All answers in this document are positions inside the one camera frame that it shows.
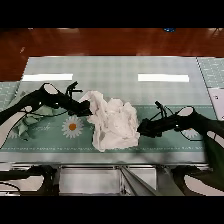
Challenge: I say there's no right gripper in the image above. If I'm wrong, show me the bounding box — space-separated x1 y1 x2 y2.
136 118 165 139

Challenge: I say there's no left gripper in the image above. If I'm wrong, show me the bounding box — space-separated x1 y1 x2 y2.
67 99 94 118

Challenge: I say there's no white shirt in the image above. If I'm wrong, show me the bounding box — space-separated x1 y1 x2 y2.
78 89 141 153

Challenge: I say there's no pale green garment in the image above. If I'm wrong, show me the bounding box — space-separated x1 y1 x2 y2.
9 105 46 142

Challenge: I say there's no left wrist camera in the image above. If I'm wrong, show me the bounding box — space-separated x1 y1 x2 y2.
65 81 84 102

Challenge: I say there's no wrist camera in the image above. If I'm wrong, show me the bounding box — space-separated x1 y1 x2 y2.
153 100 168 118
65 81 84 102

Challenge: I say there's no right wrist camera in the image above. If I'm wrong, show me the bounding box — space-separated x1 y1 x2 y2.
153 100 168 118

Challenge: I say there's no silver frame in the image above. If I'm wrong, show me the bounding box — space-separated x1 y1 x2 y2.
0 162 224 197

